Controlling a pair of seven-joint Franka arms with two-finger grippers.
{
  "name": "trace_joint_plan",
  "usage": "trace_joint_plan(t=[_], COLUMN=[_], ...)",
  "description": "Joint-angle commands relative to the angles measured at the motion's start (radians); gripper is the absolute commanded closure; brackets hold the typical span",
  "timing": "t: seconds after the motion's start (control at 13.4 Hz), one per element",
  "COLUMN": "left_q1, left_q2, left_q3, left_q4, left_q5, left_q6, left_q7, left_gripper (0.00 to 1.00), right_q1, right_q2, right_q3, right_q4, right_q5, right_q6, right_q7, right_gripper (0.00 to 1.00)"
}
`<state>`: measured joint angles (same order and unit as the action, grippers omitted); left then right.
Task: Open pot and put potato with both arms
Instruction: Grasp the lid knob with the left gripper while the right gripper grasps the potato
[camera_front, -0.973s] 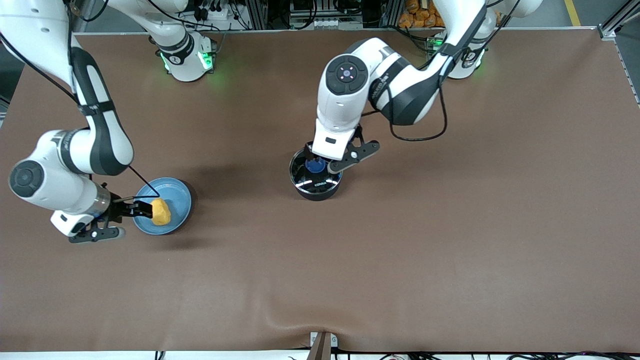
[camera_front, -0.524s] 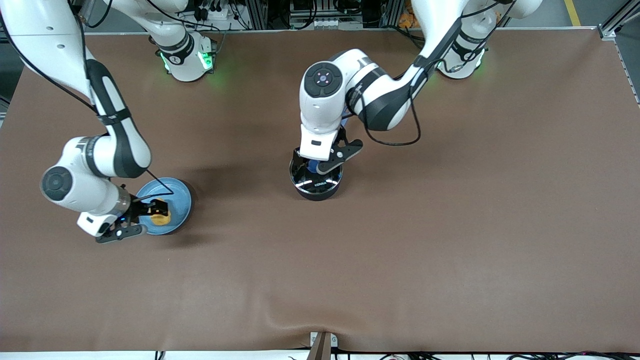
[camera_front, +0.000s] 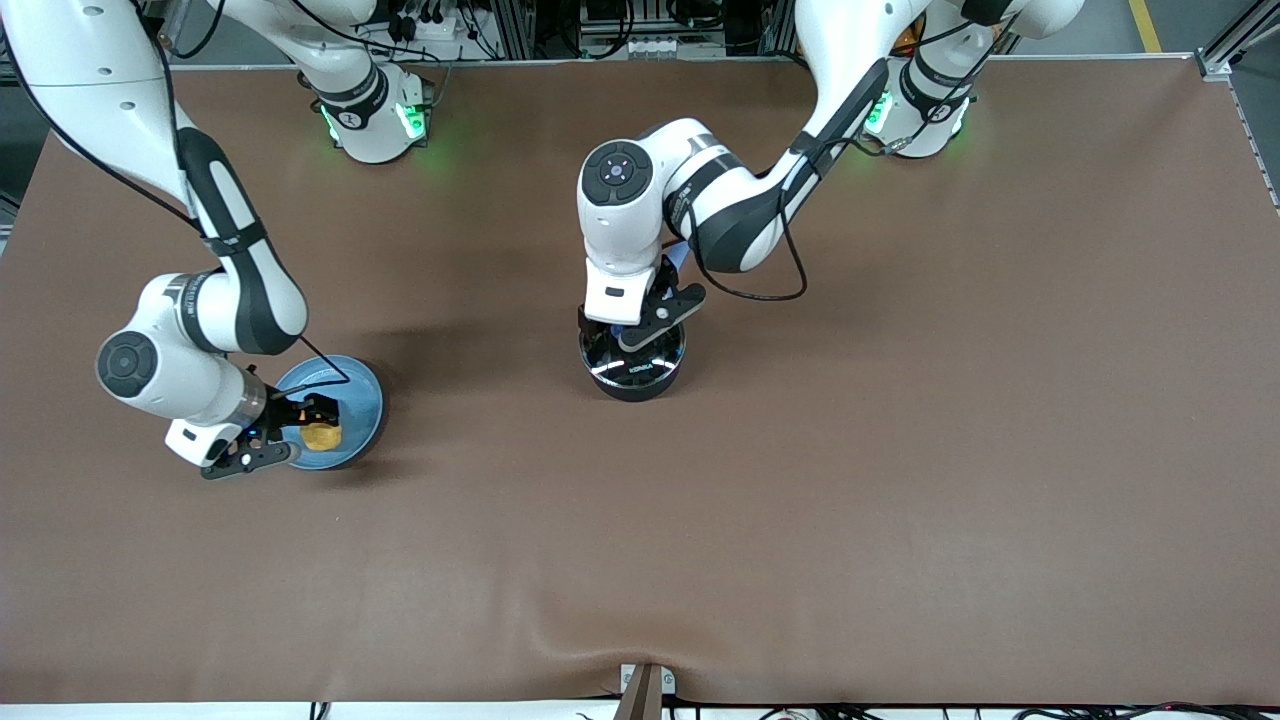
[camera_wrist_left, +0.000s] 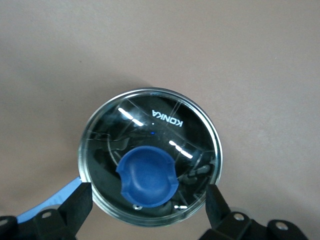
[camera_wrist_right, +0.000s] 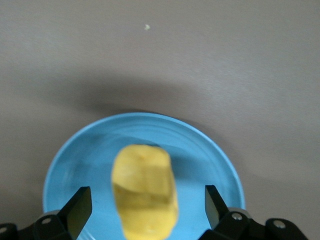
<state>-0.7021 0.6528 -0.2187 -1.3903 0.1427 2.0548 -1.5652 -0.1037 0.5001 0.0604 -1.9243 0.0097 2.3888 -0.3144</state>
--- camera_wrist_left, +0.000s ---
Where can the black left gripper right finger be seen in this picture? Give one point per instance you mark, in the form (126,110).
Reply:
(225,225)

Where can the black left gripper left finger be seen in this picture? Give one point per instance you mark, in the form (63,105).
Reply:
(62,220)

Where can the glass lid with blue knob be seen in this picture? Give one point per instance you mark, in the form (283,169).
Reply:
(150,175)

